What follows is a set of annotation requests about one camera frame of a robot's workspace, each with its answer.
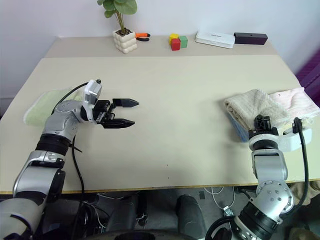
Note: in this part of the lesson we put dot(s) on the beige cloth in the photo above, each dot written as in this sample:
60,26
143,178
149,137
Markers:
257,105

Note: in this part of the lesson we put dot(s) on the green cube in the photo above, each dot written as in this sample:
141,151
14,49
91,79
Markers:
184,42

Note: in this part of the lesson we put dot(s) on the green leafy plant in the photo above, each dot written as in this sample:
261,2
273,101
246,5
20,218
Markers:
120,7

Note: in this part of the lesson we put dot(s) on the flat white box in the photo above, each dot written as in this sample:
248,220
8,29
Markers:
215,39

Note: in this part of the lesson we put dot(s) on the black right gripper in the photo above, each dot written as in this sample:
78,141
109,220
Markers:
263,125

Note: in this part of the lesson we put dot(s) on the light blue cloth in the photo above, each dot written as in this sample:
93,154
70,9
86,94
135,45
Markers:
240,132

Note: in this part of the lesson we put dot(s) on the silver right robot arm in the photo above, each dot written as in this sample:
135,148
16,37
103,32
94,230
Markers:
270,167

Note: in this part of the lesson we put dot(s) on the purple fabric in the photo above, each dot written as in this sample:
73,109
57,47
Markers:
310,70

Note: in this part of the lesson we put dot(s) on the red cube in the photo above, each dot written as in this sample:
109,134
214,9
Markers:
175,45

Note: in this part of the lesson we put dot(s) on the orange black pliers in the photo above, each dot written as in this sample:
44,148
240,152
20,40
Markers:
142,37

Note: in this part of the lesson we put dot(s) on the dark rounded shape with white mark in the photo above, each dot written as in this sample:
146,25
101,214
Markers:
190,217

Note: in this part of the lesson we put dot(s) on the light pink cloth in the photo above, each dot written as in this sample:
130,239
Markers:
300,102

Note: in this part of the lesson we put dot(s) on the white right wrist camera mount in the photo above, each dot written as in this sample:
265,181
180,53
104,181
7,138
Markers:
287,142

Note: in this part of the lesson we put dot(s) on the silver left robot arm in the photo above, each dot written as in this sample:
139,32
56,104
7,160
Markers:
32,175

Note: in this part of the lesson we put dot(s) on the long black box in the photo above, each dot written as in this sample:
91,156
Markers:
250,39

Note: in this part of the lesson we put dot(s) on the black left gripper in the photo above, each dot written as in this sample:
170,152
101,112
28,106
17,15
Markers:
105,111

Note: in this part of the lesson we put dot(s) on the tan fabric under table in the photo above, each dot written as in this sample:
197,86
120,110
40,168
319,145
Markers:
311,193

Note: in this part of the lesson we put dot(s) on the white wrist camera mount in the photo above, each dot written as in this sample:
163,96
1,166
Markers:
287,142
91,95

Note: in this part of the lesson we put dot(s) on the yellow cube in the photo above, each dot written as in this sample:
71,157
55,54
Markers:
173,37

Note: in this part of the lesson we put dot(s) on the pale green cloth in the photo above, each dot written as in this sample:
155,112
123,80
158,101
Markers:
42,107

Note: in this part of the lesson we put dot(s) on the white bubble plant pot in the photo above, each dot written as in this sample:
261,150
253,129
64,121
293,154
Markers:
124,42

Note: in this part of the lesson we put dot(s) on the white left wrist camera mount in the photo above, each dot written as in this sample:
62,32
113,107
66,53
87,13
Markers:
91,95

